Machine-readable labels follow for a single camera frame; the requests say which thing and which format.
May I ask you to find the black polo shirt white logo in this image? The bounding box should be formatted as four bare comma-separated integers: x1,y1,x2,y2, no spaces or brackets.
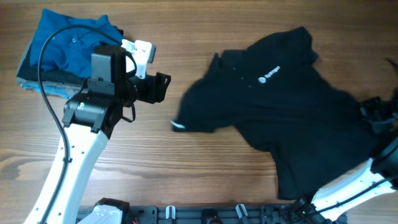
172,27,377,200

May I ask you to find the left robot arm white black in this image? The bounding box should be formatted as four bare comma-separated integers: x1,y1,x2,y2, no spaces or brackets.
26,40,171,223

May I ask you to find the light blue folded garment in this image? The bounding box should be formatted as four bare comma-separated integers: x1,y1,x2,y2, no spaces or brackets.
21,83,80,100

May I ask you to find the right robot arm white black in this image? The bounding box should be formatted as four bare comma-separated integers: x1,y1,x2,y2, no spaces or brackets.
294,90,397,223

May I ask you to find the blue folded polo shirt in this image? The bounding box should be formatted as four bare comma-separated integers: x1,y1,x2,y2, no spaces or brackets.
30,9,123,78

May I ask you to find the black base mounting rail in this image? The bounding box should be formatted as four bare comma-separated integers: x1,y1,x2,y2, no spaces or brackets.
76,197,348,224

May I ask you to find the dark charcoal folded garment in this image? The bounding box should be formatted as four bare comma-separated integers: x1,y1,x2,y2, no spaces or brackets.
17,44,83,85

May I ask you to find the grey folded garment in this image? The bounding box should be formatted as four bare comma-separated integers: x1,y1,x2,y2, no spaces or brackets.
16,77,81,99

